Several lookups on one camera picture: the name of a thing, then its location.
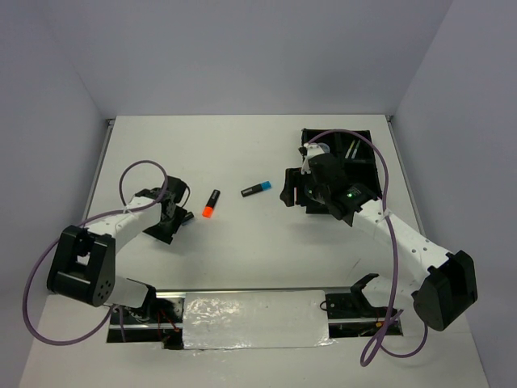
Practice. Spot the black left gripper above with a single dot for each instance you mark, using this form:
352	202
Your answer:
166	234

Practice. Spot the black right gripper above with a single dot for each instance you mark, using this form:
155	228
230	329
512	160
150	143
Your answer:
292	180

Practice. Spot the orange highlighter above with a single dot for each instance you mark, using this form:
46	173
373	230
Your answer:
211	203

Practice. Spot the blue highlighter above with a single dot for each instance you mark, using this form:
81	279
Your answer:
257	188

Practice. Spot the yellow thin pen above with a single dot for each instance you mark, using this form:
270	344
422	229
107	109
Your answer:
350	148

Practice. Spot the green thin pen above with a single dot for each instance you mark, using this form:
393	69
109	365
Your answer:
355	150

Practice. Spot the pink highlighter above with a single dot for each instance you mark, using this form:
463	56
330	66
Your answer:
189	216

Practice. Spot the clear round pin jar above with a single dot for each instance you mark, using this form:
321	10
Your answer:
324	147

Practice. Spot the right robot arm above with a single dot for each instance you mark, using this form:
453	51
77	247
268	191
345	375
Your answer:
446	284

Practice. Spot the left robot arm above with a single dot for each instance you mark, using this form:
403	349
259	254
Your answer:
84	263

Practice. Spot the black four-compartment tray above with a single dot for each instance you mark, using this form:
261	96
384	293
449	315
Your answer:
362	169

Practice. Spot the silver foil cover plate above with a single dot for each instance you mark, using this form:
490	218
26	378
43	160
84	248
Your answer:
272	319

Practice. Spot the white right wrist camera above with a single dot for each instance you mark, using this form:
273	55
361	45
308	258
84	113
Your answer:
308	151

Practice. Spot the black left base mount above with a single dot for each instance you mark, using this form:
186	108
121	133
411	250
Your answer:
163	326

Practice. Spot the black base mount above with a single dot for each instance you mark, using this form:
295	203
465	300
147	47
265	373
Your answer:
351	313
163	326

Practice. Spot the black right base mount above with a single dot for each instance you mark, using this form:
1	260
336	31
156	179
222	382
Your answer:
351	313

